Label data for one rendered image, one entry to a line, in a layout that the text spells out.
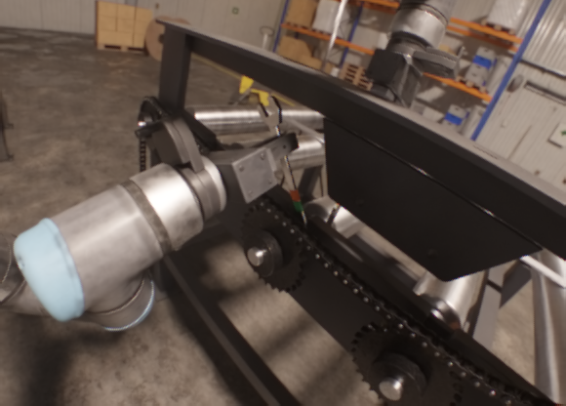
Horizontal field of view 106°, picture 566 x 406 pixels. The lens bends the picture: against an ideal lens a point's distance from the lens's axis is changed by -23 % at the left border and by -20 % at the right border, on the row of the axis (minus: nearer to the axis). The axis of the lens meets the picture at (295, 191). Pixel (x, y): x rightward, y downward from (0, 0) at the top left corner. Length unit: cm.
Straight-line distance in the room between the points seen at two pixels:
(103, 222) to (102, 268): 4
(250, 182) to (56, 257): 19
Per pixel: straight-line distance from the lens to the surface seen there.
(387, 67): 44
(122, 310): 36
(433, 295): 53
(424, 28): 49
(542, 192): 29
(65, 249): 26
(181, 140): 29
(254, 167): 30
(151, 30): 718
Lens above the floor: 120
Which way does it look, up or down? 30 degrees down
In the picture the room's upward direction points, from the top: 19 degrees clockwise
